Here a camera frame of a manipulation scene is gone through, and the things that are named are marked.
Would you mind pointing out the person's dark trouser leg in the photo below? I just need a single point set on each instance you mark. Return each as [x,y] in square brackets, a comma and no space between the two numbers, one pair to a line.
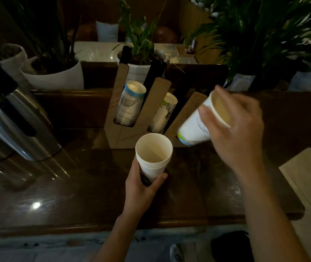
[231,246]

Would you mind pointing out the white cushion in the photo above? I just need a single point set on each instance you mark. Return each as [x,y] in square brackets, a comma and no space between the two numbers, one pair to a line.
[107,32]

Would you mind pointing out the large white plant pot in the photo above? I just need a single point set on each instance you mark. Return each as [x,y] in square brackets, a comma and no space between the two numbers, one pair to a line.
[59,77]

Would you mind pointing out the large green palm plant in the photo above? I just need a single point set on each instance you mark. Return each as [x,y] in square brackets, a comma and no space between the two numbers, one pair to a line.
[253,32]

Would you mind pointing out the person's right forearm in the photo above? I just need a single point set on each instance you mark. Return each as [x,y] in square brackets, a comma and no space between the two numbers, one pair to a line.
[270,218]

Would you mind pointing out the blue print paper cup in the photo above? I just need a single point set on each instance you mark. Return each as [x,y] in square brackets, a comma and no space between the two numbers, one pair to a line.
[129,103]

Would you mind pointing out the green broad-leaf plant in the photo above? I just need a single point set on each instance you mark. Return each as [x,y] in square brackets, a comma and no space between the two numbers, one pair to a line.
[139,32]

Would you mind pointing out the person's left hand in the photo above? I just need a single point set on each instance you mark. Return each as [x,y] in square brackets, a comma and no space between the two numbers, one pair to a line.
[137,196]

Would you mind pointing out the person's right thumb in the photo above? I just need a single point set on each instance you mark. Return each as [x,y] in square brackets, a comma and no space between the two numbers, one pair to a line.
[208,120]

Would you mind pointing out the person's white shoe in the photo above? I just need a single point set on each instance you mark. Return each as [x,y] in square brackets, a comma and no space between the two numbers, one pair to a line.
[177,253]

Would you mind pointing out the person's left thumb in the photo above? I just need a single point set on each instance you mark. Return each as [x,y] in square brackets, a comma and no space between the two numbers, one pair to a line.
[159,180]

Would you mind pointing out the white marble table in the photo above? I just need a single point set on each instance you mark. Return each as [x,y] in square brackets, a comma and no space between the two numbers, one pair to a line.
[95,51]

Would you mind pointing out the white cup with green band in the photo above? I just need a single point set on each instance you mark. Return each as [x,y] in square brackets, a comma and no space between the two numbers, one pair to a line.
[195,128]

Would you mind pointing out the person's left forearm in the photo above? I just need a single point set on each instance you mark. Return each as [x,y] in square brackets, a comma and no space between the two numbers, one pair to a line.
[117,240]

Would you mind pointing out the dark leafy plant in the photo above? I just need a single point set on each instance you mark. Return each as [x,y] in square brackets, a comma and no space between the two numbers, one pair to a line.
[49,32]

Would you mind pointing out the white glossy plant pot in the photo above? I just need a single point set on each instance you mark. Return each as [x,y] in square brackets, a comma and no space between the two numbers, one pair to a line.
[240,82]

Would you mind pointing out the insect print paper cup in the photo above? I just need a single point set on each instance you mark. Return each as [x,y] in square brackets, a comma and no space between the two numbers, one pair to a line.
[163,114]

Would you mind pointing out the small white plant pot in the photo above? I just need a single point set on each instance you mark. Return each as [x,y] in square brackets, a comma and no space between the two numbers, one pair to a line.
[14,61]

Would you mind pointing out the stack of white paper cups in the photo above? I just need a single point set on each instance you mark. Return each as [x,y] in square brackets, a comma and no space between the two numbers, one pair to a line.
[153,152]

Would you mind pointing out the brown leather sofa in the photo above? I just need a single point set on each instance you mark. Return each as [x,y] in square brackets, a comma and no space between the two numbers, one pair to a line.
[166,34]

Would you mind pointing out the stainless steel hot water urn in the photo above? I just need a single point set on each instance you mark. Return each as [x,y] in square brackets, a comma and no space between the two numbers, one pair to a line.
[10,125]

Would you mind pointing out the black tall sleeve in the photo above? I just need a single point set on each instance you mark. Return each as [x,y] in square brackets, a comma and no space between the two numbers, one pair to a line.
[125,55]
[155,73]

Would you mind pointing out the person's right hand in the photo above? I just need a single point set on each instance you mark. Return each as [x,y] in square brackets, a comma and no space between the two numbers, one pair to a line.
[242,139]

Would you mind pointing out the cardboard cup holder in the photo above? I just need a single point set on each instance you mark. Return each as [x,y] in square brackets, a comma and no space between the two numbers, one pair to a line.
[120,139]

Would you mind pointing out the round white plant pot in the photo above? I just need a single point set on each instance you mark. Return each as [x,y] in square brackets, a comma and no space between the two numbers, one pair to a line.
[137,72]

